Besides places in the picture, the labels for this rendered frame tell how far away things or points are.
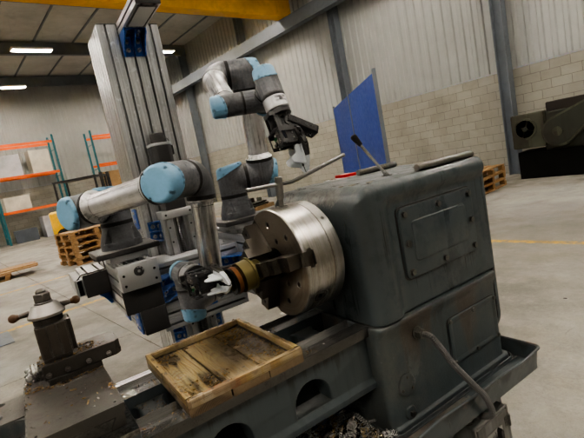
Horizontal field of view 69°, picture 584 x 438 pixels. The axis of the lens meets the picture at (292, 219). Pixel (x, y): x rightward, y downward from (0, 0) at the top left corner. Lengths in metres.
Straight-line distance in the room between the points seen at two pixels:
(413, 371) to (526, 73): 10.51
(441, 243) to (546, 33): 10.33
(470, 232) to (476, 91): 10.59
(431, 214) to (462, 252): 0.19
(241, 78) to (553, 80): 9.98
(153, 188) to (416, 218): 0.77
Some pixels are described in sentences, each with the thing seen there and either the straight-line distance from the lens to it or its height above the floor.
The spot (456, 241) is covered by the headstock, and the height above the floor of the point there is 1.01.
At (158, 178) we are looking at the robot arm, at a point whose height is 1.38.
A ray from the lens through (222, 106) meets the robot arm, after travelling 1.43.
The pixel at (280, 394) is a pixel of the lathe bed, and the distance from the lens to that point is 1.15.
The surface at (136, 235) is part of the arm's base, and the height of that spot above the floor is 1.19.
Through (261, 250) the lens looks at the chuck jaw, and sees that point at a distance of 1.22.
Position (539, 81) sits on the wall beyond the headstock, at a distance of 11.46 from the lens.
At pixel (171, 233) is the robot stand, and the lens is 1.84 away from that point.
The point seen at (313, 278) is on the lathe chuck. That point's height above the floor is 1.05.
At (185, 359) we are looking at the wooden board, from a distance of 1.27.
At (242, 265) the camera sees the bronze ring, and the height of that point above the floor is 1.11.
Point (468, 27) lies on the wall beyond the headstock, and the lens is 12.27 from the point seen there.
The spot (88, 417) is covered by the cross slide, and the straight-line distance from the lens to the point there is 0.95.
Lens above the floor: 1.36
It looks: 8 degrees down
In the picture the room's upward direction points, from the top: 11 degrees counter-clockwise
